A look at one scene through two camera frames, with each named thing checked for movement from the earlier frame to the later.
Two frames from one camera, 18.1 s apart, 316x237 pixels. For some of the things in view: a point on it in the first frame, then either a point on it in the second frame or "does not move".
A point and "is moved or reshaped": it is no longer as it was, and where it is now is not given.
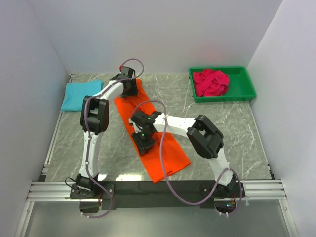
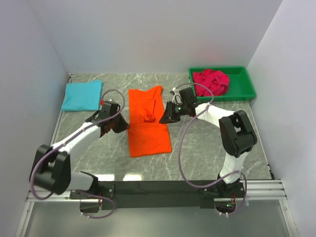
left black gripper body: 133,90 to 119,124
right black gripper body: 143,139 to 176,111
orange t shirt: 168,155 is moved or reshaped
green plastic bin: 240,87 does not move
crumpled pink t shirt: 209,82 does not move
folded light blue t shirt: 74,93 does not move
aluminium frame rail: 60,191 does not move
